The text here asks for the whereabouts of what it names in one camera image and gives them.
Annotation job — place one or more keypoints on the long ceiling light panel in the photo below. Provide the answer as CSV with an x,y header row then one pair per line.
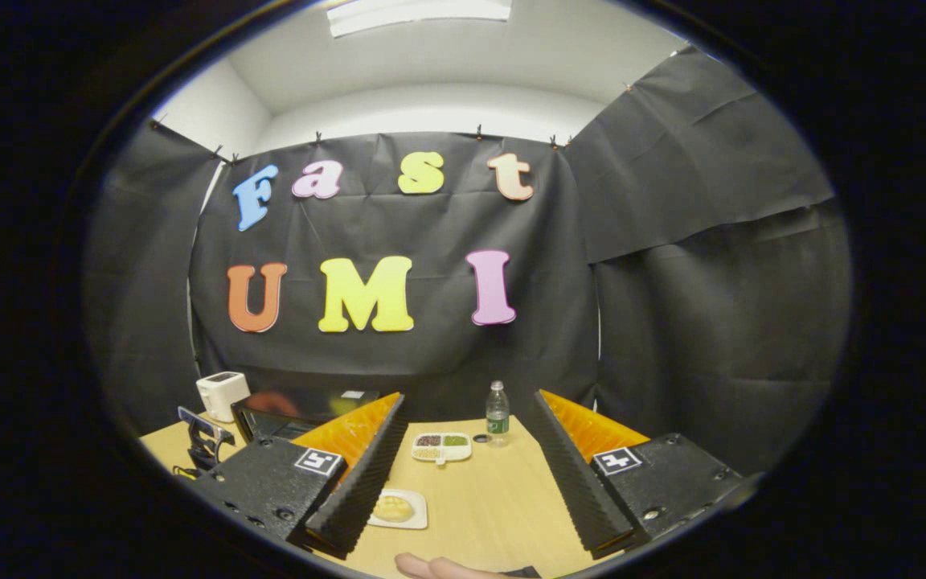
x,y
419,16

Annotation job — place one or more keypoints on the white toaster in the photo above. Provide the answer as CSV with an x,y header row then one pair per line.
x,y
222,396

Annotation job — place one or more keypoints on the clear plastic water bottle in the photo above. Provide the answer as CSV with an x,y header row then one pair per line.
x,y
497,418

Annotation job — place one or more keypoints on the black backdrop cloth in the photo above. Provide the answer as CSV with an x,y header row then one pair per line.
x,y
672,322

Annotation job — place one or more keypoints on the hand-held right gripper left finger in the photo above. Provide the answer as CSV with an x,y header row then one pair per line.
x,y
362,490

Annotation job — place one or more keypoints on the round golden bread bun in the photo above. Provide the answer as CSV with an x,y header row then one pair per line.
x,y
393,508

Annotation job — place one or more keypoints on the white square plate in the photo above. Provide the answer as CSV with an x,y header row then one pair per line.
x,y
419,515

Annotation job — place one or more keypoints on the white divided dish with beans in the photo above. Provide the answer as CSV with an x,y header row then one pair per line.
x,y
441,447

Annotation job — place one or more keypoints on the black electric oven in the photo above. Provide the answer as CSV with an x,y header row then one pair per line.
x,y
302,406

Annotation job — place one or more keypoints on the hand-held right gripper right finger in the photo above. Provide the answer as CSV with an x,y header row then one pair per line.
x,y
579,490

